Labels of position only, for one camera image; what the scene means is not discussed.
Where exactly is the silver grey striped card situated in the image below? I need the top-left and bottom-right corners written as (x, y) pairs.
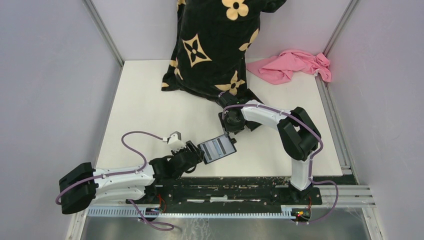
top-left (202, 136), bottom-right (235, 162)

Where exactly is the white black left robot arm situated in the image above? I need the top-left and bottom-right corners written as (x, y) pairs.
top-left (55, 141), bottom-right (205, 215)

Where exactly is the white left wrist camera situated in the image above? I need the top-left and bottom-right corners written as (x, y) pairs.
top-left (162, 131), bottom-right (186, 151)

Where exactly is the pink cloth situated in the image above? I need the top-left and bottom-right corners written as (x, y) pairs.
top-left (246, 49), bottom-right (332, 85)

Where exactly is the black plastic bin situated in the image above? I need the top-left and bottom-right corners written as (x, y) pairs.
top-left (242, 88), bottom-right (263, 104)

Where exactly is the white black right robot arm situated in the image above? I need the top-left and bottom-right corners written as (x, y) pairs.
top-left (217, 91), bottom-right (324, 204)

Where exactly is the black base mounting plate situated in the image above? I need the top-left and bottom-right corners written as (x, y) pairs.
top-left (135, 177), bottom-right (323, 214)

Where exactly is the black floral blanket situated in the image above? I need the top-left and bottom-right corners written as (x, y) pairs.
top-left (161, 0), bottom-right (284, 101)

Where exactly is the white slotted cable duct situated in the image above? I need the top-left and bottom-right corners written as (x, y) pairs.
top-left (87, 206), bottom-right (295, 220)

